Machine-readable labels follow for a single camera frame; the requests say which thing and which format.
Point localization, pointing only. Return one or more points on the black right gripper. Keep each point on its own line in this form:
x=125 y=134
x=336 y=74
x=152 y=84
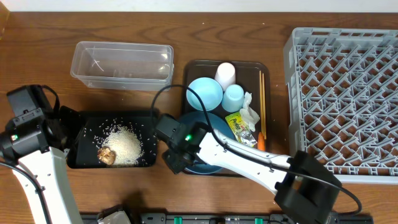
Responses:
x=178 y=165

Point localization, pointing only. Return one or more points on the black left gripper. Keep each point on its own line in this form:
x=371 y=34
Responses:
x=68 y=115

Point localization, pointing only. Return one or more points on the dark blue large bowl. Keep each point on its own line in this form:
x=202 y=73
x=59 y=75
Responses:
x=217 y=123

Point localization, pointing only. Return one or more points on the light blue small bowl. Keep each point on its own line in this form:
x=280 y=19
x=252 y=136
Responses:
x=209 y=91

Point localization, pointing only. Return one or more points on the pile of white rice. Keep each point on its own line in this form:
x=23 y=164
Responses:
x=126 y=139

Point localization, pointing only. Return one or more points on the light blue plastic cup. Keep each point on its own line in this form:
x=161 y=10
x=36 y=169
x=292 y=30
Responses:
x=233 y=98

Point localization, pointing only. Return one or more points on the brown food scrap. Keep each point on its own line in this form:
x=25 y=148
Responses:
x=106 y=155

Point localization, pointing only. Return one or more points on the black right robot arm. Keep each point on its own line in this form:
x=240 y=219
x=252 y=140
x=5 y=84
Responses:
x=304 y=189

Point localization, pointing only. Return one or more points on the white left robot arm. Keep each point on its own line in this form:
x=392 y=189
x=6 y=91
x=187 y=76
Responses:
x=43 y=176

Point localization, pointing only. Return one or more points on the grey dishwasher rack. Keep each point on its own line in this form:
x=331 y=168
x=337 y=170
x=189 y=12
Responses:
x=342 y=87

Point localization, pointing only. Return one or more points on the green foil snack wrapper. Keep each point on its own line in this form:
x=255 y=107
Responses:
x=240 y=129

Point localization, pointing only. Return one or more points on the brown serving tray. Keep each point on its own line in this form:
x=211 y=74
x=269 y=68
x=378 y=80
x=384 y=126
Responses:
x=247 y=76

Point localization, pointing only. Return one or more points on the black plastic tray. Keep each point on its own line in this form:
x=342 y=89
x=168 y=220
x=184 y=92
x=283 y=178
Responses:
x=83 y=155

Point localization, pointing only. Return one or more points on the crumpled white tissue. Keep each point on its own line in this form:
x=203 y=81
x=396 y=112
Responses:
x=248 y=115

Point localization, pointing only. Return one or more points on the orange carrot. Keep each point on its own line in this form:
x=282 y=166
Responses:
x=261 y=142

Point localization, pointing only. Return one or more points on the pink plastic cup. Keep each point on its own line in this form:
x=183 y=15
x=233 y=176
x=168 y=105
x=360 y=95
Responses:
x=225 y=75

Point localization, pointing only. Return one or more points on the left wooden chopstick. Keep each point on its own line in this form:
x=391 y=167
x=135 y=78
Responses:
x=262 y=104

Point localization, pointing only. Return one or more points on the wooden chopstick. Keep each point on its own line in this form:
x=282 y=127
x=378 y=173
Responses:
x=262 y=104

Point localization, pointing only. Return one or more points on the clear plastic container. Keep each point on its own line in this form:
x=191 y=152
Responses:
x=123 y=66

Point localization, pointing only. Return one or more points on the right wooden chopstick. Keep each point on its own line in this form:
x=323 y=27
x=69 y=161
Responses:
x=264 y=105

